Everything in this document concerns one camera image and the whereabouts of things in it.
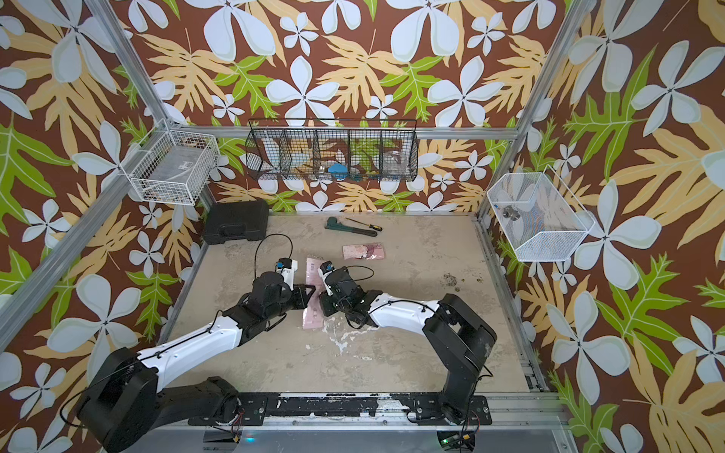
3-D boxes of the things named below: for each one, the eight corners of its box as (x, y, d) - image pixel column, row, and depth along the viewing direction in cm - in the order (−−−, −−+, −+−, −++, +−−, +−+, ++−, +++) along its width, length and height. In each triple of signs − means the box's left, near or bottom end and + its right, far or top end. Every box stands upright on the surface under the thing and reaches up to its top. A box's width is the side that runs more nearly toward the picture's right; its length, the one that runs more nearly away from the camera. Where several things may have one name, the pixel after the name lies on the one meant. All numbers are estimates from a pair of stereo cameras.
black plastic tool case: (203, 244, 112) (195, 233, 107) (219, 209, 125) (213, 198, 120) (263, 244, 113) (258, 234, 108) (273, 209, 125) (269, 198, 120)
